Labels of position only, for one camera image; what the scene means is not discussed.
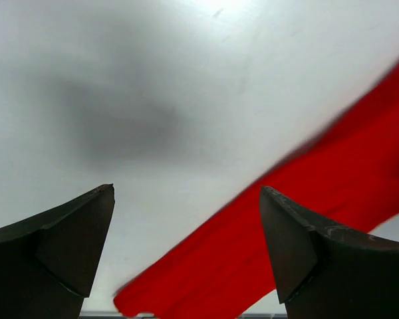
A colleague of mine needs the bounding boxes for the red t-shirt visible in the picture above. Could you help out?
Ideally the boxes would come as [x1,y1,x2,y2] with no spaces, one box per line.
[114,63,399,318]

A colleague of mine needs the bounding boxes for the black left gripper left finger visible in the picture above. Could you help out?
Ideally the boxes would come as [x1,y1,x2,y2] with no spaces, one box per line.
[0,184,115,318]

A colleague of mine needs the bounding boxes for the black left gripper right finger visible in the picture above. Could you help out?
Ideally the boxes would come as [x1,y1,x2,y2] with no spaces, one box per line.
[259,187,399,318]

